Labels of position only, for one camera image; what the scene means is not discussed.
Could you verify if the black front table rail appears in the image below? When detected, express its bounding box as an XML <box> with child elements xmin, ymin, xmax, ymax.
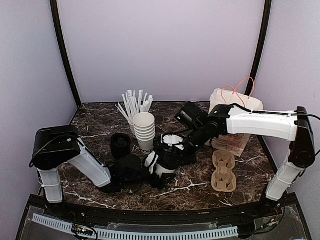
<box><xmin>33</xmin><ymin>190</ymin><xmax>297</xmax><ymax>226</ymax></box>

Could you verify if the bundle of wrapped white straws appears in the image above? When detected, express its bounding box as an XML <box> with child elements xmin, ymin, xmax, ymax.
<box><xmin>115</xmin><ymin>89</ymin><xmax>154</xmax><ymax>123</ymax></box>

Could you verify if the stack of white paper cups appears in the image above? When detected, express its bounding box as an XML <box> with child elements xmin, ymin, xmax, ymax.
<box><xmin>133</xmin><ymin>112</ymin><xmax>156</xmax><ymax>155</ymax></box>

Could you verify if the stack of black cup lids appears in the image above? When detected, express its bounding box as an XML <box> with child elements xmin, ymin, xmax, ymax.
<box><xmin>110</xmin><ymin>133</ymin><xmax>131</xmax><ymax>160</ymax></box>

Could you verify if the grey slotted cable duct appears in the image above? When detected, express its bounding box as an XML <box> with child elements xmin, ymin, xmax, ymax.
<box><xmin>31</xmin><ymin>213</ymin><xmax>239</xmax><ymax>240</ymax></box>

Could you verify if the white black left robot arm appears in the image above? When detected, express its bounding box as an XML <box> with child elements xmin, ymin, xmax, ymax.
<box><xmin>29</xmin><ymin>125</ymin><xmax>176</xmax><ymax>218</ymax></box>

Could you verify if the black corner post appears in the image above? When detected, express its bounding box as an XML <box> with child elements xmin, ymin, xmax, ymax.
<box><xmin>244</xmin><ymin>0</ymin><xmax>272</xmax><ymax>96</ymax></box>
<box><xmin>49</xmin><ymin>0</ymin><xmax>82</xmax><ymax>108</ymax></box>

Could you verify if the printed paper takeout bag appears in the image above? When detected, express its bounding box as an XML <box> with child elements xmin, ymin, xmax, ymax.
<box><xmin>209</xmin><ymin>85</ymin><xmax>264</xmax><ymax>157</ymax></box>

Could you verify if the black left corner post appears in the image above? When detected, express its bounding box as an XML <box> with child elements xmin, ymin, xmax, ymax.
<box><xmin>49</xmin><ymin>0</ymin><xmax>82</xmax><ymax>108</ymax></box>

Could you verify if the single white paper cup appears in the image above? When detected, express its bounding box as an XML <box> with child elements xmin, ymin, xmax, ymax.
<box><xmin>155</xmin><ymin>163</ymin><xmax>176</xmax><ymax>178</ymax></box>

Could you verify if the white cup holding straws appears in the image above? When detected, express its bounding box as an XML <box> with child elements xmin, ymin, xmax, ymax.
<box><xmin>127</xmin><ymin>118</ymin><xmax>135</xmax><ymax>135</ymax></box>

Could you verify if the brown cardboard cup carrier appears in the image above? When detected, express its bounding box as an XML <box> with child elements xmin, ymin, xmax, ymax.
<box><xmin>211</xmin><ymin>150</ymin><xmax>237</xmax><ymax>193</ymax></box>

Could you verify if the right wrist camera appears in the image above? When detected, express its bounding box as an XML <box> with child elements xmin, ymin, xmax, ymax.
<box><xmin>175</xmin><ymin>101</ymin><xmax>208</xmax><ymax>129</ymax></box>

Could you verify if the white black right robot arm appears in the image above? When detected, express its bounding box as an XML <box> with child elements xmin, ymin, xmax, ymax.
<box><xmin>158</xmin><ymin>102</ymin><xmax>317</xmax><ymax>217</ymax></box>

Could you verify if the black right corner post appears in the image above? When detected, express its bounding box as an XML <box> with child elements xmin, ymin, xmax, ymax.
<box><xmin>244</xmin><ymin>0</ymin><xmax>272</xmax><ymax>96</ymax></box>

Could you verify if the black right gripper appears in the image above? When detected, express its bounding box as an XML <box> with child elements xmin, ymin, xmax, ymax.
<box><xmin>169</xmin><ymin>124</ymin><xmax>210</xmax><ymax>169</ymax></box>

